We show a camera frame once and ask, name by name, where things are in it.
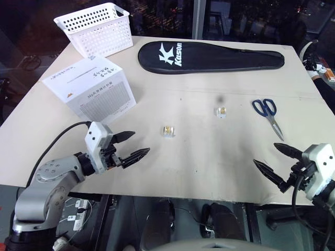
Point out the black Kason racket bag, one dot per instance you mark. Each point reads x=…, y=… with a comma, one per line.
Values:
x=209, y=58

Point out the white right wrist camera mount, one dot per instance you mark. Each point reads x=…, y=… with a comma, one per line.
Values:
x=320, y=159

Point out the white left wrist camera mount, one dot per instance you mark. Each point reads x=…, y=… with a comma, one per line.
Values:
x=95, y=141

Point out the black table frame leg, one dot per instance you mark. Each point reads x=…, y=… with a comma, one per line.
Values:
x=100, y=222

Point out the white power strip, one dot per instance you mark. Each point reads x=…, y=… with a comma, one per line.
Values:
x=81, y=215

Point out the white cardboard box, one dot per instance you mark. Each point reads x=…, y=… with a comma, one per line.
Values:
x=89, y=83

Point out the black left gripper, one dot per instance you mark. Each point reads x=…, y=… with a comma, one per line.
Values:
x=112, y=158

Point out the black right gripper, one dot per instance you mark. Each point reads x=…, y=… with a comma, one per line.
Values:
x=301, y=173

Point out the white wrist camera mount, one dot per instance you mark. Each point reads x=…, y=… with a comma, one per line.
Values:
x=95, y=141
x=320, y=159

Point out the grey robot torso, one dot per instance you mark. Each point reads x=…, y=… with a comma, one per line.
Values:
x=206, y=245

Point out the white perforated plastic basket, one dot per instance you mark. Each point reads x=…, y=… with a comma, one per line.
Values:
x=102, y=34

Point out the dark rounded robot foot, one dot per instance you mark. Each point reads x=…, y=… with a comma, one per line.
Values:
x=222, y=222

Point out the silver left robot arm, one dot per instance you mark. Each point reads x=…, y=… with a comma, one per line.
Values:
x=49, y=180

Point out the white curved tube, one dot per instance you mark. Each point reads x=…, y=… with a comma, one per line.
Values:
x=305, y=49

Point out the orange box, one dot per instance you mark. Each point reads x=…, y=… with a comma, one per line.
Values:
x=330, y=75

